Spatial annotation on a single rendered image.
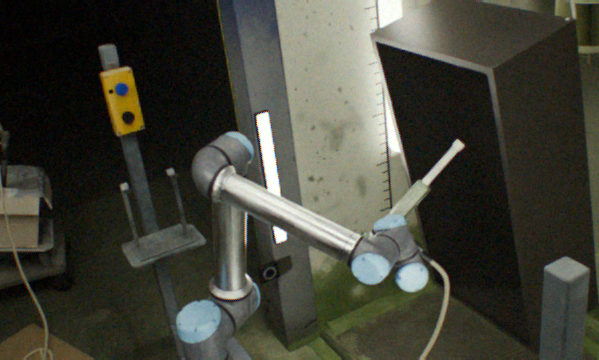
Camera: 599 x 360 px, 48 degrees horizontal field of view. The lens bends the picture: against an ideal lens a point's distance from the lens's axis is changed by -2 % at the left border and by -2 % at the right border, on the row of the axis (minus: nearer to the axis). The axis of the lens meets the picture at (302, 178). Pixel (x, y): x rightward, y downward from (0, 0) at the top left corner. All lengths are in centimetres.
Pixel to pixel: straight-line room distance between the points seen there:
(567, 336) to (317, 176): 213
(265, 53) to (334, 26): 34
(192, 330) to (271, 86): 111
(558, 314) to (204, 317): 142
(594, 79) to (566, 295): 283
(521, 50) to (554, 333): 111
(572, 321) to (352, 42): 212
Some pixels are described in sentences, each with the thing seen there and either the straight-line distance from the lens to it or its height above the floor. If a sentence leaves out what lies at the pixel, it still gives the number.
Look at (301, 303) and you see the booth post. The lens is 337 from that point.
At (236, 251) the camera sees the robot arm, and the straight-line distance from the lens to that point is 225.
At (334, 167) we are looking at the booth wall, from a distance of 314.
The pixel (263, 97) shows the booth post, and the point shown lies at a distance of 286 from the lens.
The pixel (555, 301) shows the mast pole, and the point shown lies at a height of 159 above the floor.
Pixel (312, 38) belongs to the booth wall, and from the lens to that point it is 291.
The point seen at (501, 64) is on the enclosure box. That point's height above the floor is 163.
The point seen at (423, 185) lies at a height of 123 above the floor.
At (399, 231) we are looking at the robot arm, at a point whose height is 127.
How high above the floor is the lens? 224
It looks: 26 degrees down
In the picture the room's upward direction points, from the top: 8 degrees counter-clockwise
